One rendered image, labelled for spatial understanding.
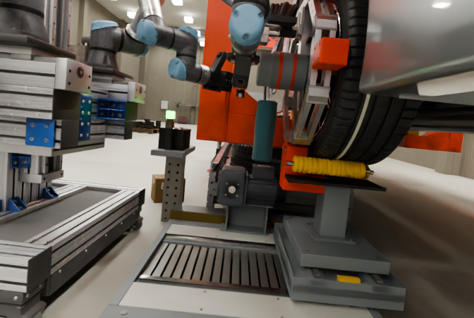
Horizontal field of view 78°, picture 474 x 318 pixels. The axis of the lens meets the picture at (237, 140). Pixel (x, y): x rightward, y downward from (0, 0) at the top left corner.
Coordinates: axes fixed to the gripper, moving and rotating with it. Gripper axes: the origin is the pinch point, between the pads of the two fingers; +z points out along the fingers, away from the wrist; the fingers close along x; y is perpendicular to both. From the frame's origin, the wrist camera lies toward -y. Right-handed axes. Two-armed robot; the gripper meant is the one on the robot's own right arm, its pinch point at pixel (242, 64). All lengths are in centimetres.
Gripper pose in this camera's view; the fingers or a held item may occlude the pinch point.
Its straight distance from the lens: 99.4
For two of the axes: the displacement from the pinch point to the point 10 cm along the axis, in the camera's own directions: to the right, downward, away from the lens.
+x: -9.9, -1.0, -0.1
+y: 1.0, -9.9, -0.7
